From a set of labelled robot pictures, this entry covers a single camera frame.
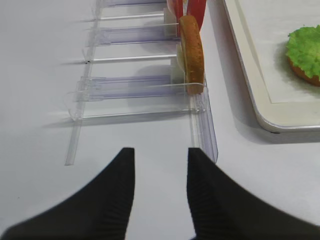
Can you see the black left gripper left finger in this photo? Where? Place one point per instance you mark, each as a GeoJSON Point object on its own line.
{"type": "Point", "coordinates": [99, 211]}

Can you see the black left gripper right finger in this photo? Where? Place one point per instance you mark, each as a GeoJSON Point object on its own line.
{"type": "Point", "coordinates": [222, 210]}

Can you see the red tomato slice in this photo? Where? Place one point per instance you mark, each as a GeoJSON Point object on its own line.
{"type": "Point", "coordinates": [195, 8]}

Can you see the bread slice under lettuce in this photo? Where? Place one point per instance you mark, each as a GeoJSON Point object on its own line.
{"type": "Point", "coordinates": [314, 80]}

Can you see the brown bread slice in rack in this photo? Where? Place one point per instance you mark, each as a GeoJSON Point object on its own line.
{"type": "Point", "coordinates": [193, 55]}

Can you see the green lettuce leaf on bread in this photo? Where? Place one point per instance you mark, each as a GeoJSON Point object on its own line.
{"type": "Point", "coordinates": [303, 50]}

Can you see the clear acrylic food rack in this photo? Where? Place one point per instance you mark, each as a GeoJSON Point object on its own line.
{"type": "Point", "coordinates": [134, 72]}

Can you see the white rectangular tray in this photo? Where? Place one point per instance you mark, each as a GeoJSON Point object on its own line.
{"type": "Point", "coordinates": [282, 101]}

